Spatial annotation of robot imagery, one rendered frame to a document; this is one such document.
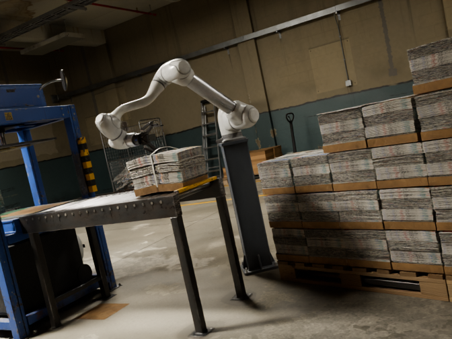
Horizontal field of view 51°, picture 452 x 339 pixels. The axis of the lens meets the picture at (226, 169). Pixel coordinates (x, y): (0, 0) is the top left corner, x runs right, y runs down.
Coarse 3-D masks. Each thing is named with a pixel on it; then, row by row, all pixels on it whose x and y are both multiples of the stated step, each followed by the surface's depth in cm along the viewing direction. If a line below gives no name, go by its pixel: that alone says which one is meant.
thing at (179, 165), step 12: (156, 156) 280; (168, 156) 276; (180, 156) 276; (192, 156) 287; (168, 168) 277; (180, 168) 274; (192, 168) 285; (204, 168) 297; (168, 180) 279; (180, 180) 275
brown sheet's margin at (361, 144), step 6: (336, 144) 273; (342, 144) 270; (348, 144) 268; (354, 144) 265; (360, 144) 263; (366, 144) 260; (324, 150) 280; (330, 150) 277; (336, 150) 274; (342, 150) 271
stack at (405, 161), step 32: (288, 160) 304; (320, 160) 285; (352, 160) 269; (384, 160) 254; (416, 160) 241; (320, 192) 291; (352, 192) 272; (384, 192) 258; (416, 192) 244; (320, 256) 300; (352, 256) 283; (384, 256) 266; (416, 256) 252; (352, 288) 286; (384, 288) 273
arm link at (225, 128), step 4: (220, 112) 355; (224, 112) 352; (220, 116) 355; (224, 116) 351; (220, 120) 356; (224, 120) 352; (228, 120) 348; (220, 124) 357; (224, 124) 353; (228, 124) 350; (220, 128) 358; (224, 128) 355; (228, 128) 352; (232, 128) 351; (224, 132) 356; (228, 132) 354; (232, 132) 354; (236, 132) 355
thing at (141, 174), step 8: (136, 160) 287; (144, 160) 284; (128, 168) 291; (136, 168) 289; (144, 168) 286; (136, 176) 290; (144, 176) 287; (136, 184) 293; (144, 184) 288; (152, 184) 285
